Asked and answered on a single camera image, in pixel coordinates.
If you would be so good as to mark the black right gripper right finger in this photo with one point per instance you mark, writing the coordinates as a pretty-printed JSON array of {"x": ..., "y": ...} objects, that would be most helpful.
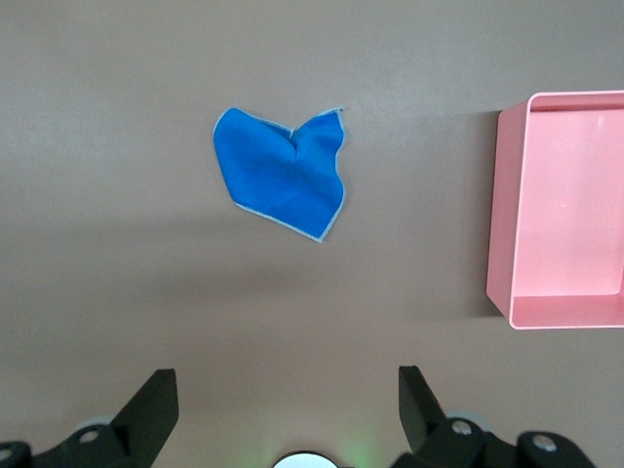
[{"x": 424, "y": 424}]

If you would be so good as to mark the pink plastic bin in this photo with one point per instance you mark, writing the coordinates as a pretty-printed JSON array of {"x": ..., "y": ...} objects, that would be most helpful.
[{"x": 560, "y": 205}]

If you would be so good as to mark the blue microfibre cloth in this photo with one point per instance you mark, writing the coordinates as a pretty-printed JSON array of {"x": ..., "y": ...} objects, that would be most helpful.
[{"x": 273, "y": 180}]

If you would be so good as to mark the brown table cover mat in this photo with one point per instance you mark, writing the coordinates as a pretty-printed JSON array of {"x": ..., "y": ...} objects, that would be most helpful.
[{"x": 122, "y": 244}]

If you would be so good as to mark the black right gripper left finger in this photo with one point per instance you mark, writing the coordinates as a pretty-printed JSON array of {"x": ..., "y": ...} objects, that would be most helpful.
[{"x": 146, "y": 419}]

